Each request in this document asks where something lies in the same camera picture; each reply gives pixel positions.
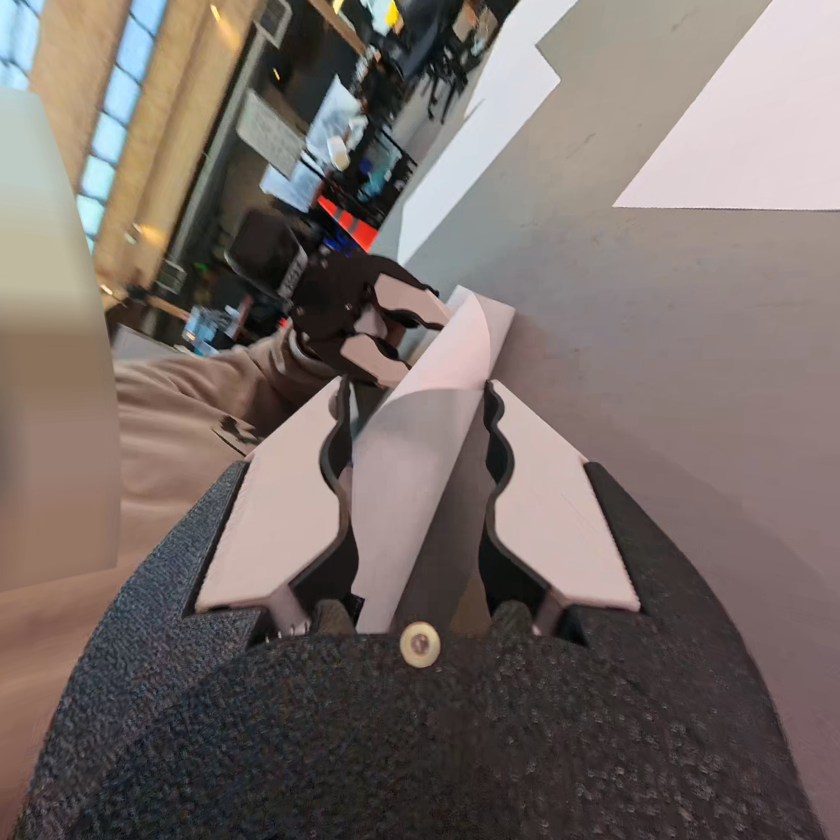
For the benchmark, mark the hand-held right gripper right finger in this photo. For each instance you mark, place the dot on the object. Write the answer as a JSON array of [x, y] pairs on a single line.
[[558, 518]]

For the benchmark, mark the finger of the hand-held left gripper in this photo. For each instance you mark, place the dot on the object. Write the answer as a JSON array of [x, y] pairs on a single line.
[[374, 361], [410, 295]]

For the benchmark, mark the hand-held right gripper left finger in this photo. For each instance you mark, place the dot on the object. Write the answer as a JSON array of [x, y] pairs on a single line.
[[275, 518]]

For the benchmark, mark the person's left forearm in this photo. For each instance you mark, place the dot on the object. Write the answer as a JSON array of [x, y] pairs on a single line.
[[184, 407]]

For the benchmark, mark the orange traffic cone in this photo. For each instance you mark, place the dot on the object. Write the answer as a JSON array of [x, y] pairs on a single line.
[[348, 220]]

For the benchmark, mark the black utility cart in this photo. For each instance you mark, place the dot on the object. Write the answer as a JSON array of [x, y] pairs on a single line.
[[387, 170]]

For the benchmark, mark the white notice board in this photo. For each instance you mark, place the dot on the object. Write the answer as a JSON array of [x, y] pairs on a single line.
[[269, 131]]

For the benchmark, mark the large paned window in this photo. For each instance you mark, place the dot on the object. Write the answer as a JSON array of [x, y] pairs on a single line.
[[111, 118]]

